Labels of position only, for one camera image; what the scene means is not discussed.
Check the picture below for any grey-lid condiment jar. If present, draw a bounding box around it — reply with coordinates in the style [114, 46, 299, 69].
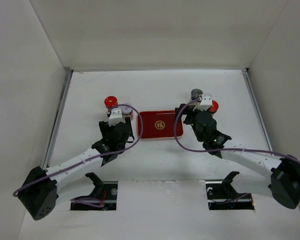
[120, 105, 134, 120]

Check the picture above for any squat red-lid sauce jar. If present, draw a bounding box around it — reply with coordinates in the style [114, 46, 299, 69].
[208, 100, 219, 115]

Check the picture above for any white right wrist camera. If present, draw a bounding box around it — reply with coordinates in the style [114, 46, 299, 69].
[194, 93, 213, 111]

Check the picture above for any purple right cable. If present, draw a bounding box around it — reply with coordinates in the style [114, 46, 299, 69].
[173, 97, 300, 172]

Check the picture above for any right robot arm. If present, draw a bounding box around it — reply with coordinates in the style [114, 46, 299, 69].
[174, 102, 300, 209]

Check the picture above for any red lacquer tray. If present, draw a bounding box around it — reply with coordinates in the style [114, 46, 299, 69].
[137, 110, 184, 140]

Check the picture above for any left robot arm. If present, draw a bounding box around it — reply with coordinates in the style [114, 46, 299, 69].
[13, 117, 134, 221]

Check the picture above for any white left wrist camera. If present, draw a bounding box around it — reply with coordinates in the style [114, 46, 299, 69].
[108, 107, 124, 127]

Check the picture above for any black-top salt grinder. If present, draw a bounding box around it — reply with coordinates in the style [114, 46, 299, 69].
[190, 88, 203, 101]

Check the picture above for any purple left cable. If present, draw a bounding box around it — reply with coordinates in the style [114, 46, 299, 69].
[12, 104, 144, 197]

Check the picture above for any tall red-lid sauce jar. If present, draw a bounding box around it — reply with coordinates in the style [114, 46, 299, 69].
[104, 95, 118, 115]

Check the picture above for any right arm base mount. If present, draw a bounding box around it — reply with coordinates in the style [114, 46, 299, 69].
[205, 171, 255, 211]

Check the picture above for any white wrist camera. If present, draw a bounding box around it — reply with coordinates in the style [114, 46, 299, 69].
[194, 93, 213, 111]
[108, 107, 124, 127]

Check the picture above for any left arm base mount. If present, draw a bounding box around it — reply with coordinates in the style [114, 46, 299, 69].
[70, 172, 119, 211]

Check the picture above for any purple cable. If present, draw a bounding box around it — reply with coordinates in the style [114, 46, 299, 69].
[173, 97, 300, 172]
[12, 104, 144, 197]

